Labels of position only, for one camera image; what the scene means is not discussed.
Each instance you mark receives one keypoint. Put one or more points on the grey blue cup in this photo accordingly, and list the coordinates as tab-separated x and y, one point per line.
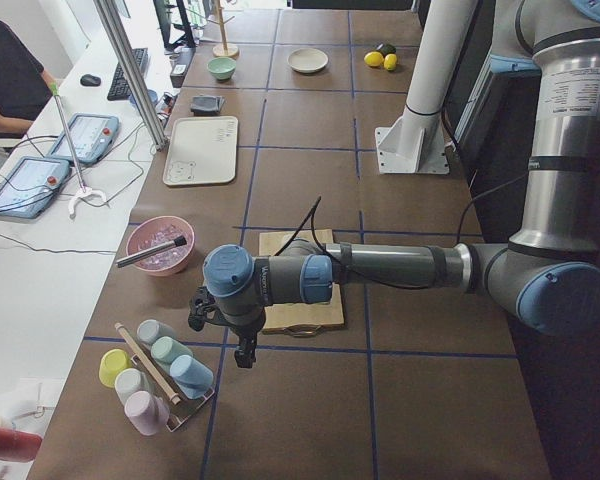
151	330

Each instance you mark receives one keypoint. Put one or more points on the green bowl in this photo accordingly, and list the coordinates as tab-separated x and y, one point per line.
222	68

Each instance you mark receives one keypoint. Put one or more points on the yellow cup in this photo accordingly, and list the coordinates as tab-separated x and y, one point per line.
112	363

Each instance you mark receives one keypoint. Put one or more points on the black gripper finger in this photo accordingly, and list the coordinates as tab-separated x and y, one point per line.
245	358

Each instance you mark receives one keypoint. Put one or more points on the pink bowl with ice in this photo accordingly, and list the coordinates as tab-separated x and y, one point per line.
156	231

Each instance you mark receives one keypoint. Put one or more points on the wooden mug tree stand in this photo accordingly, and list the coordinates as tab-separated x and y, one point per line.
224	48

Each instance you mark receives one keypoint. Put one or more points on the folded grey cloth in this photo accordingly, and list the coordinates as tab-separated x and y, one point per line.
207	105

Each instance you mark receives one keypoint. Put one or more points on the red bottle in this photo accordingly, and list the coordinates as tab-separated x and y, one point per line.
18	446

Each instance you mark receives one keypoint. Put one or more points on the reacher grabber stick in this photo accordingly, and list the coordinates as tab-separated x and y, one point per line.
84	192

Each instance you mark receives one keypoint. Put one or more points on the mint green cup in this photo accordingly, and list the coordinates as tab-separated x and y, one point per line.
165	350

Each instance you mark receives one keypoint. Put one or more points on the white camera mast with base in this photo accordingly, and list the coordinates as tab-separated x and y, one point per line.
414	144

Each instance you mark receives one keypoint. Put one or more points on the pink cup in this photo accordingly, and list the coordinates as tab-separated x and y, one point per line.
147	412

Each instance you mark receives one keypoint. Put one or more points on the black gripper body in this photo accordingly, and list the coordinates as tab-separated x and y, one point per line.
241	330

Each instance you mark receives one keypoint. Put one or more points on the dark green avocado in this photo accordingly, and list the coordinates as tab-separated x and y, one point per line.
386	49

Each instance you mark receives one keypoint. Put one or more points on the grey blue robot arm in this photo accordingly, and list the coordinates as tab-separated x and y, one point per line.
545	274

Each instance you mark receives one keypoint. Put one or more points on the blue teach pendant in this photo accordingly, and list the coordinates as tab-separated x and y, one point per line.
32	186
92	135

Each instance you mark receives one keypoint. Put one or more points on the clear acrylic cup rack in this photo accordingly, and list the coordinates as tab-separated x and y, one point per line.
184	411

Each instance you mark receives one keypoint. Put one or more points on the aluminium frame post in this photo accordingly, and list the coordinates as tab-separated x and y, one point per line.
116	33

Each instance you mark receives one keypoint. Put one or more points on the black computer mouse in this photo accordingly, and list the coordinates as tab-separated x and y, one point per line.
89	80

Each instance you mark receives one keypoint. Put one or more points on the steel muddler black tip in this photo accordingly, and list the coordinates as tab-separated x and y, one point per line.
140	255

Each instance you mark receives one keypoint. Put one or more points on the light grey cup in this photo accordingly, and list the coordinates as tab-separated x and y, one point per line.
130	381

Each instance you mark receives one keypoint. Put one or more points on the yellow lemon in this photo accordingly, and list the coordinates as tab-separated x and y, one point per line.
390	62
374	59

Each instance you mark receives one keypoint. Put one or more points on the wooden rack rod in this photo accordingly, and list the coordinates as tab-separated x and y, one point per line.
141	357

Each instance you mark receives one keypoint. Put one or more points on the near blue teach pendant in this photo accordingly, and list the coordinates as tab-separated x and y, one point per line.
32	186

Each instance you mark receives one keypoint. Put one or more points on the far blue teach pendant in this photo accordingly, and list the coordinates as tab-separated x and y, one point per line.
92	135

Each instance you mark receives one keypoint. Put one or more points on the white bear print tray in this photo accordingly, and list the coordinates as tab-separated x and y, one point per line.
202	151

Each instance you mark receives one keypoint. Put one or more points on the white round plate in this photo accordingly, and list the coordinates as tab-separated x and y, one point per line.
307	60

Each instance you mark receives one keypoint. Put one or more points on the seated person black shirt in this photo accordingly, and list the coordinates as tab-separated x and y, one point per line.
25	85

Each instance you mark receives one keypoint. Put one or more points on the bamboo cutting board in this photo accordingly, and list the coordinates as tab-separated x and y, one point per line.
301	320

